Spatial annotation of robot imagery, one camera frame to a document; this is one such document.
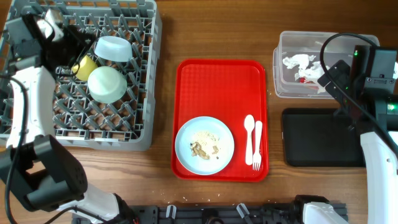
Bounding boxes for white plastic spoon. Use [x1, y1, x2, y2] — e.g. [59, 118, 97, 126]
[244, 114, 255, 166]

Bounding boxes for black tray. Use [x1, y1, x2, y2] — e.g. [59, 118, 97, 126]
[281, 108, 365, 167]

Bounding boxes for white napkin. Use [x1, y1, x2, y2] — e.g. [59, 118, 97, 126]
[282, 54, 326, 94]

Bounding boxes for yellow plastic cup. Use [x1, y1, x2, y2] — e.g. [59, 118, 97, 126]
[72, 55, 98, 81]

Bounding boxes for red snack wrapper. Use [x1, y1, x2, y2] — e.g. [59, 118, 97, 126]
[298, 77, 314, 84]

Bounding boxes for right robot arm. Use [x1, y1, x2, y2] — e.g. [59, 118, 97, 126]
[318, 45, 397, 223]

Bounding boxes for white plastic fork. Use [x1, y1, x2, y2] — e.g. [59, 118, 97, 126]
[252, 121, 263, 171]

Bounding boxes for light blue plate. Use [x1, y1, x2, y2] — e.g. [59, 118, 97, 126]
[174, 116, 234, 175]

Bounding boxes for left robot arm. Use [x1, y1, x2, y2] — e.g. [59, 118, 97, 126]
[1, 9, 139, 223]

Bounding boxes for grey dishwasher rack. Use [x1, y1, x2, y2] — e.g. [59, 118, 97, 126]
[7, 0, 162, 151]

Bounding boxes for light blue bowl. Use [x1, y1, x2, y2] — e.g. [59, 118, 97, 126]
[94, 36, 133, 62]

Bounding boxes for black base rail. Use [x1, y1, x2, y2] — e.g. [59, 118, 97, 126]
[131, 203, 301, 224]

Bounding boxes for red plastic tray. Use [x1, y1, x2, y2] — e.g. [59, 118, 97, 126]
[170, 59, 269, 182]

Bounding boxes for food scraps on plate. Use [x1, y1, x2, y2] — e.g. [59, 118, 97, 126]
[190, 131, 220, 161]

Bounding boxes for clear plastic bin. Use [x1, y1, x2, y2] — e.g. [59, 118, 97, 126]
[273, 31, 368, 99]

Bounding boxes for green bowl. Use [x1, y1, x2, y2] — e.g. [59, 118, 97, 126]
[87, 66, 127, 104]

